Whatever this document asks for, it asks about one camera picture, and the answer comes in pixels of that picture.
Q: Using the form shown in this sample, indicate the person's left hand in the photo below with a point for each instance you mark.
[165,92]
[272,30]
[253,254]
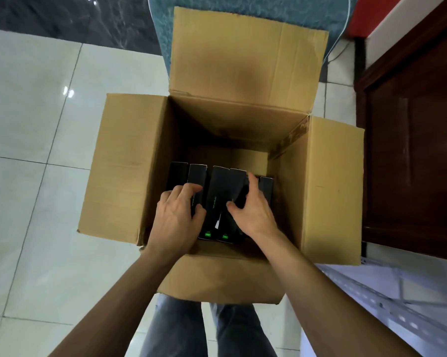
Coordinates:
[173,226]

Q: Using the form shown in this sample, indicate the person's right hand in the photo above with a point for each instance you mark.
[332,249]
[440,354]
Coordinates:
[254,212]

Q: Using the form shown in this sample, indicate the row of slim black boxes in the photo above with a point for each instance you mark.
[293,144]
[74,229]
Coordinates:
[179,174]

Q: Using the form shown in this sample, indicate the small printed brown carton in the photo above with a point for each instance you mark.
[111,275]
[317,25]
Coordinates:
[127,167]

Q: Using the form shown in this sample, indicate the white metal shelving rack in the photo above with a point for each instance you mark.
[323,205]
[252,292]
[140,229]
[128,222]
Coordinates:
[402,301]

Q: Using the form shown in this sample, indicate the person's left forearm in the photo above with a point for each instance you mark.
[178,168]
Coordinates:
[112,308]

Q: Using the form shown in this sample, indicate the person's right forearm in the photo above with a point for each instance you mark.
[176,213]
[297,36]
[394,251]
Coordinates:
[335,297]

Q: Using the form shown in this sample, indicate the person's grey trouser legs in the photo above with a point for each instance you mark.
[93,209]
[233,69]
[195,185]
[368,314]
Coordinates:
[171,331]

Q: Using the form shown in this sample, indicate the dark wooden door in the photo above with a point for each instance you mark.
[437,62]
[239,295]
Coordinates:
[417,145]

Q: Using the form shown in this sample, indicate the teal fabric chair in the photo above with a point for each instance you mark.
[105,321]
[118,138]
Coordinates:
[246,3]

